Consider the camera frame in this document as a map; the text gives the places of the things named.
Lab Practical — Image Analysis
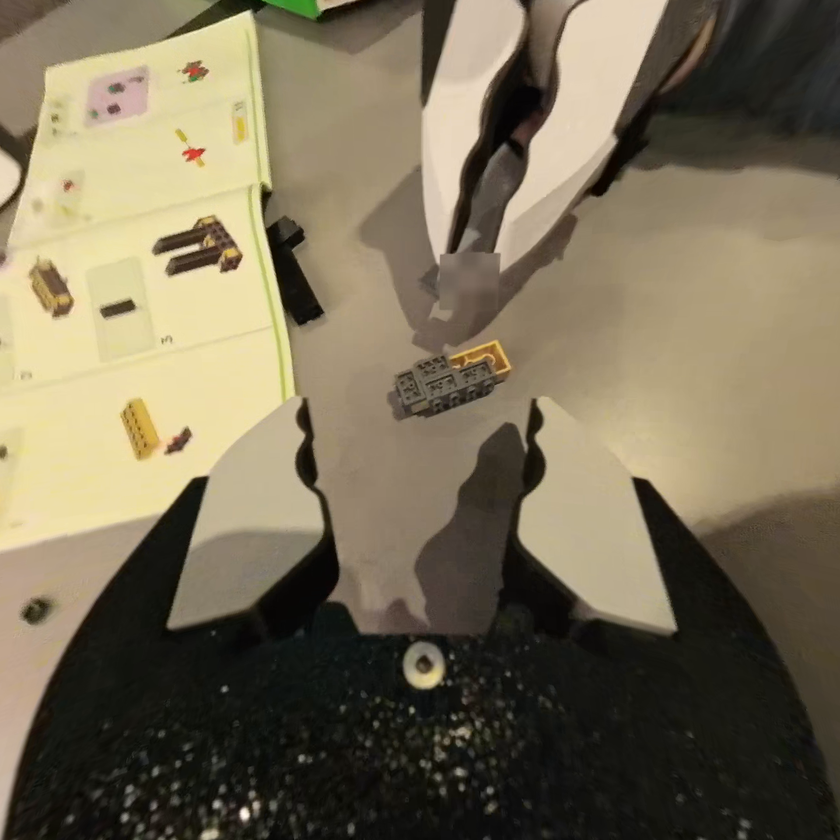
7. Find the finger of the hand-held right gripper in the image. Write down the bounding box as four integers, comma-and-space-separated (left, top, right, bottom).
420, 0, 531, 257
495, 0, 665, 257

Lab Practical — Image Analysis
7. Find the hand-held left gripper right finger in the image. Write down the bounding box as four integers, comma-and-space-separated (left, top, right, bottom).
499, 395, 678, 637

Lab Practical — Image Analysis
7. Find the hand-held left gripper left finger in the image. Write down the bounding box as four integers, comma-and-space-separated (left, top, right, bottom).
166, 395, 340, 636

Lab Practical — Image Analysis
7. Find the grey and tan brick assembly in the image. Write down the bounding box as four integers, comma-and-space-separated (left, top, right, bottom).
394, 340, 513, 421

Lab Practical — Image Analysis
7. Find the grey desk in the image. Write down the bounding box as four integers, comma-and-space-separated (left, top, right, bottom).
0, 0, 840, 788

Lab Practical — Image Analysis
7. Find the green toy box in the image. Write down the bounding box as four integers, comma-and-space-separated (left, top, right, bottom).
259, 0, 368, 22

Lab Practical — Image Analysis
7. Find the instruction booklet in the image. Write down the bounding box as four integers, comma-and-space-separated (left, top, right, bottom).
0, 10, 298, 553

